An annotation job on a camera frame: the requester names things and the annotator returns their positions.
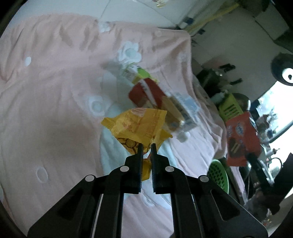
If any red snack bag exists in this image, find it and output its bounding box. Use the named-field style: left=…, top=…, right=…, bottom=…
left=225, top=111, right=262, bottom=167

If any brown bottle with white cap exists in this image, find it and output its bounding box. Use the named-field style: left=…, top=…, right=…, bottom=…
left=161, top=96, right=185, bottom=131

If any yellow snack wrapper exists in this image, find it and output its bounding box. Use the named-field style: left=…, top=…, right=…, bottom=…
left=100, top=108, right=172, bottom=174

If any green mesh trash basket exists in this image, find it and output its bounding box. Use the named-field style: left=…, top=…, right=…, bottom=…
left=207, top=159, right=229, bottom=193

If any white and blue carton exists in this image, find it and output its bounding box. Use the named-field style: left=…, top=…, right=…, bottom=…
left=170, top=93, right=200, bottom=131

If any pink floral blanket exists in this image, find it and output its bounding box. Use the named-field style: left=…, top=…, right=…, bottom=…
left=1, top=14, right=227, bottom=234

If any green yellow small packet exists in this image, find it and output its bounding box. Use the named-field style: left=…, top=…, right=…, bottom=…
left=122, top=64, right=158, bottom=84

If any yellow wall pipe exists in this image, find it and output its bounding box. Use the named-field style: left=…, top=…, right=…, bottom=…
left=185, top=3, right=239, bottom=34

